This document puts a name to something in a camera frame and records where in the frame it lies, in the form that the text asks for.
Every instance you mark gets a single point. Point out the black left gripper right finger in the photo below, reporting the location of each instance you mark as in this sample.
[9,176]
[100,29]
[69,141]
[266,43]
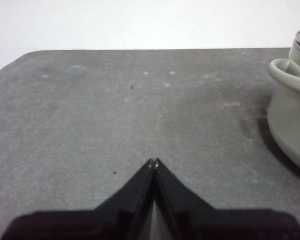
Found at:
[215,225]

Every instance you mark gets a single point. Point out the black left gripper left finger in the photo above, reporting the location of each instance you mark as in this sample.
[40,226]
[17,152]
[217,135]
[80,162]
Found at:
[102,222]

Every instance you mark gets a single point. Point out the pale green electric cooking pot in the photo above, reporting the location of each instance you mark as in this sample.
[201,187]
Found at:
[290,120]

